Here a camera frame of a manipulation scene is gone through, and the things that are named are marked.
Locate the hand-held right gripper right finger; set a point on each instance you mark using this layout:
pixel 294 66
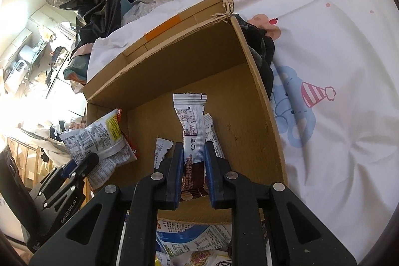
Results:
pixel 210 182

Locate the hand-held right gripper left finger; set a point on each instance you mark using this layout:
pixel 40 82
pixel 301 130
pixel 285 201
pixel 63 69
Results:
pixel 177 178

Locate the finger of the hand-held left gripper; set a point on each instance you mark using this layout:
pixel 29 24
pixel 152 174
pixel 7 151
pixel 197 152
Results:
pixel 73 186
pixel 71 168

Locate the white yellow red snack packet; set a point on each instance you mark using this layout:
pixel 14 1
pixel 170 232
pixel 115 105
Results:
pixel 93 135

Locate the white brown snack bar packet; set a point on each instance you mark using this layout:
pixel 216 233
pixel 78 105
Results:
pixel 190 129

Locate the white blue banded snack packet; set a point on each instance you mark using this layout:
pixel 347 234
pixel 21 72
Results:
pixel 187 238

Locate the brown cardboard box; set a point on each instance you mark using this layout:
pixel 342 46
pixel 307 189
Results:
pixel 187 66

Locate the small white snack packet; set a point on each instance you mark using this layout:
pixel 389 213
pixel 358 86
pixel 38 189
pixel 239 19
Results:
pixel 162 150

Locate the pile of clothes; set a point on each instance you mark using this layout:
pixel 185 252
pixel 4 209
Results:
pixel 46 135

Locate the white printed snack packet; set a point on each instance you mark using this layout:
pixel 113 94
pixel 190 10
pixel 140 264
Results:
pixel 213 135

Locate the white pink snack packet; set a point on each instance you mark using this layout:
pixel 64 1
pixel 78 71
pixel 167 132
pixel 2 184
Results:
pixel 199 259

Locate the dark teal bag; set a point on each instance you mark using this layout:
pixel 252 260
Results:
pixel 76 65

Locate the kitchen counter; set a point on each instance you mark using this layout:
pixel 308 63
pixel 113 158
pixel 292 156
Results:
pixel 40 60

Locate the white rice cooker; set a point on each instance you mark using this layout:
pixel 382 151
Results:
pixel 18 66

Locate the dark cloth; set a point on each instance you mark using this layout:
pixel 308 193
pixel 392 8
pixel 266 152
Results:
pixel 261 48

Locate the white printed bed sheet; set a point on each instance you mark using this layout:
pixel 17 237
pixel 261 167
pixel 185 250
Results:
pixel 327 51

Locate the wooden frame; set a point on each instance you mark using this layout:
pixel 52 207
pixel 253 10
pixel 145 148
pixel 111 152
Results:
pixel 18 160

